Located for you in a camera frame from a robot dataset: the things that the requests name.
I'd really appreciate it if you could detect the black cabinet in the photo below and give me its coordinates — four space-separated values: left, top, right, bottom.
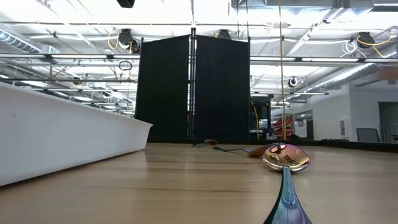
250 95 274 140

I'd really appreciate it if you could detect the hanging black cable ring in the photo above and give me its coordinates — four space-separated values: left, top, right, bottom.
118 60 134 72

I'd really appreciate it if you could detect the white plastic cutlery tray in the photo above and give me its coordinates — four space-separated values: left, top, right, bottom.
0 82 153 187

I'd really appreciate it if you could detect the silver ceiling air duct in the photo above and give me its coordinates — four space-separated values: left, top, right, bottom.
303 62 379 93
0 29 60 65

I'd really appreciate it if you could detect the yellow hanging cable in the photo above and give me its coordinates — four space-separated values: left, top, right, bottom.
278 0 287 141

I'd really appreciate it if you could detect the yellow cable on cabinet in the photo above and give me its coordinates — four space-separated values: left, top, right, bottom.
251 100 261 139

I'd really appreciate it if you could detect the black room divider screen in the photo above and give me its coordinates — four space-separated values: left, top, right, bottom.
134 27 251 141

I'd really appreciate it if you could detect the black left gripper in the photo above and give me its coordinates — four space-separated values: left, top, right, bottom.
116 0 136 9

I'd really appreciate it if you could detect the rack with red bins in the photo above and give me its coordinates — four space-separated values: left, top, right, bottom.
272 112 295 141

